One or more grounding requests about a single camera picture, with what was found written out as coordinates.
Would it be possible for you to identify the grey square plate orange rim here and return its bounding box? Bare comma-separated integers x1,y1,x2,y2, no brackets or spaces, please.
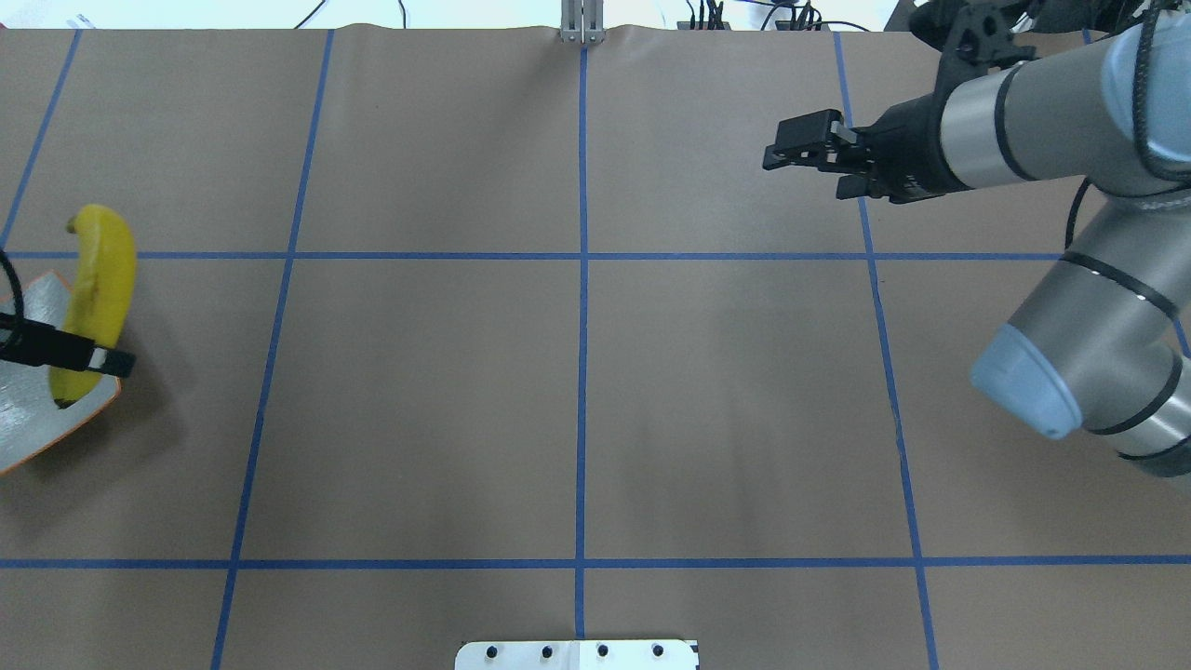
1,271,121,475

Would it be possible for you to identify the yellow banana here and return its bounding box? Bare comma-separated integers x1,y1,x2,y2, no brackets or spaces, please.
48,203,137,408

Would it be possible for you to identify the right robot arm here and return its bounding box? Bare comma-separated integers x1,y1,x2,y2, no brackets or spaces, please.
762,1,1190,490

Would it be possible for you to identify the aluminium frame post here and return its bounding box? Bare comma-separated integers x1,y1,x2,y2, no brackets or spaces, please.
559,0,607,46

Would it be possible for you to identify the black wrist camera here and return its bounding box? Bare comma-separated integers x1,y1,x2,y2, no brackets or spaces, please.
908,1,1037,69

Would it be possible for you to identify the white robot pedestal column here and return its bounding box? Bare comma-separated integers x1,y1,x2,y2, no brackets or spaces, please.
454,637,701,669

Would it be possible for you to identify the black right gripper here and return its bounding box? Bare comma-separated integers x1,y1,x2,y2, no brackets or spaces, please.
762,95,969,205

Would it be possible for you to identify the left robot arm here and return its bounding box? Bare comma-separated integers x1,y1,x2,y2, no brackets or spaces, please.
1,253,137,378

